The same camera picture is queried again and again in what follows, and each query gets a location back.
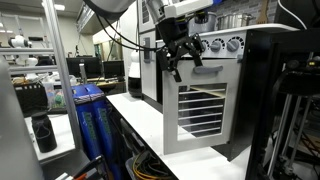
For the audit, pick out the blue cardboard box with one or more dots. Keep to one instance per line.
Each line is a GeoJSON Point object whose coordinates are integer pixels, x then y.
{"type": "Point", "coordinates": [106, 133]}
{"type": "Point", "coordinates": [87, 133]}

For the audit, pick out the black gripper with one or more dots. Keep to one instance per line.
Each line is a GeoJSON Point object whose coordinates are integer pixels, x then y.
{"type": "Point", "coordinates": [171, 31]}

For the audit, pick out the black water bottle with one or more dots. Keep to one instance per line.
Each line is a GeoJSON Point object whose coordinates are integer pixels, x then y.
{"type": "Point", "coordinates": [44, 133]}

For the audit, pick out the clear container with green item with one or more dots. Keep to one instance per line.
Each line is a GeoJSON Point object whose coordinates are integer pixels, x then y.
{"type": "Point", "coordinates": [56, 98]}

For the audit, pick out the white black toy kitchen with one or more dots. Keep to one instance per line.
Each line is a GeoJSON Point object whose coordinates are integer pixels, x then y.
{"type": "Point", "coordinates": [260, 100]}

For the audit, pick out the white background robot part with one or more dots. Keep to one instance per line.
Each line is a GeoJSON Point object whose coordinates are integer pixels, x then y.
{"type": "Point", "coordinates": [19, 41]}
{"type": "Point", "coordinates": [30, 61]}

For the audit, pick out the white fridge door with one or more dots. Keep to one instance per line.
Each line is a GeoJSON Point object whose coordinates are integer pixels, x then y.
{"type": "Point", "coordinates": [148, 80]}

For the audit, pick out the white freezer door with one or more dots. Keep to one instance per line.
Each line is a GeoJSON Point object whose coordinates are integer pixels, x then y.
{"type": "Point", "coordinates": [146, 16]}

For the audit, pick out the grey stove knob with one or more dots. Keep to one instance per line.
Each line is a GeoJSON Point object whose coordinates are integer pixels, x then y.
{"type": "Point", "coordinates": [233, 45]}
{"type": "Point", "coordinates": [215, 46]}
{"type": "Point", "coordinates": [205, 45]}

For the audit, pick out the black computer monitor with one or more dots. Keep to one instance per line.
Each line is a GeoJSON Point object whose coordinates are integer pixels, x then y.
{"type": "Point", "coordinates": [114, 68]}
{"type": "Point", "coordinates": [91, 66]}

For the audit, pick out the black mesh crate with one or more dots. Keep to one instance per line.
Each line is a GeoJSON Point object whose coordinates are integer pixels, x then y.
{"type": "Point", "coordinates": [31, 100]}

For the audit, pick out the red black hand tool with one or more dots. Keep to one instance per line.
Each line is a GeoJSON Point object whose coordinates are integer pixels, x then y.
{"type": "Point", "coordinates": [88, 168]}

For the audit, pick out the aluminium frame post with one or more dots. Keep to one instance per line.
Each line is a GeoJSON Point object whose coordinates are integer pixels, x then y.
{"type": "Point", "coordinates": [63, 76]}

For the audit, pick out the steel cooking pot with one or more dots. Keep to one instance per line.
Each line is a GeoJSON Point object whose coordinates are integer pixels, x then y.
{"type": "Point", "coordinates": [233, 21]}

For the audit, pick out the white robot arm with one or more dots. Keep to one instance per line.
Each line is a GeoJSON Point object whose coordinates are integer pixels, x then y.
{"type": "Point", "coordinates": [110, 6]}

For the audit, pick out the grey plastic bin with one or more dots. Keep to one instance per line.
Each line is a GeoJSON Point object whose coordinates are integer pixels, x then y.
{"type": "Point", "coordinates": [130, 166]}

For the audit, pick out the wooden spatula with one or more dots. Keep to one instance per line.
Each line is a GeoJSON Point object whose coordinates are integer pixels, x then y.
{"type": "Point", "coordinates": [264, 11]}

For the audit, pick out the black tripod stand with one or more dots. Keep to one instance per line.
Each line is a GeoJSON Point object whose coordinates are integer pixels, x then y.
{"type": "Point", "coordinates": [293, 86]}

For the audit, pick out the ceiling light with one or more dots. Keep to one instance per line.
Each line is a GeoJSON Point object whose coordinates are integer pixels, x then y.
{"type": "Point", "coordinates": [58, 6]}

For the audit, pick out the black screen box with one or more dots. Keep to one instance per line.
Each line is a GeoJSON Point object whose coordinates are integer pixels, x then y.
{"type": "Point", "coordinates": [310, 13]}

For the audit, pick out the grey water dispenser panel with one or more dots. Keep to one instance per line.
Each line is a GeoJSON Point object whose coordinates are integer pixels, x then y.
{"type": "Point", "coordinates": [146, 50]}

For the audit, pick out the white black round device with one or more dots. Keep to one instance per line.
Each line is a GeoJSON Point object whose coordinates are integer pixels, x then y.
{"type": "Point", "coordinates": [134, 71]}

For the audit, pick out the blue wrist mount piece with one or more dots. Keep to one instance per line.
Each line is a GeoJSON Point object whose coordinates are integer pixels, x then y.
{"type": "Point", "coordinates": [217, 2]}

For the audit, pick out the white slatted oven door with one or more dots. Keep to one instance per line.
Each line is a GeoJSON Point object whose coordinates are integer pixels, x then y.
{"type": "Point", "coordinates": [170, 116]}

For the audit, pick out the blurred grey object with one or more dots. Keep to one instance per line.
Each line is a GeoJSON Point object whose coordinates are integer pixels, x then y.
{"type": "Point", "coordinates": [13, 143]}

